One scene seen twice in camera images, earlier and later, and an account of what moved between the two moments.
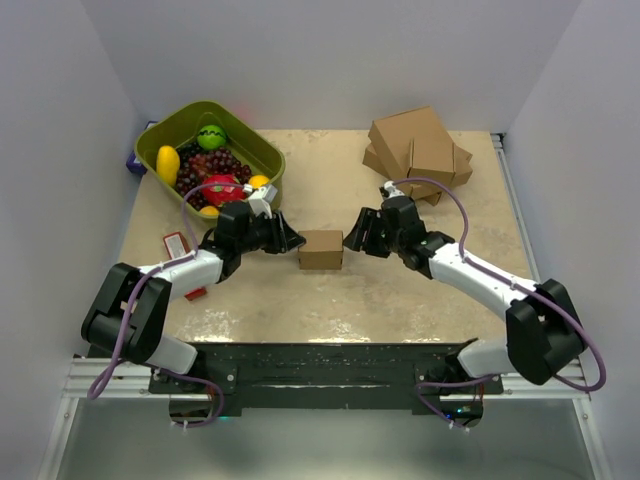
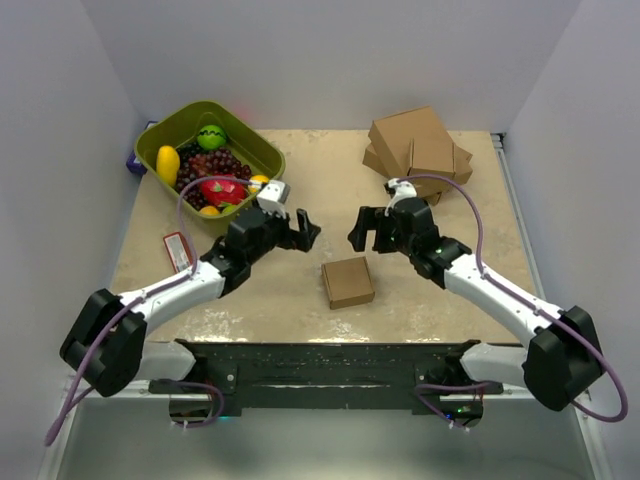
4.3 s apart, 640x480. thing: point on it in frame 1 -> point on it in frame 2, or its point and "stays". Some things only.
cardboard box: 414,142 stays
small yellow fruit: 209,211 stays
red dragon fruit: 222,194 stays
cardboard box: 323,250 -> 348,282
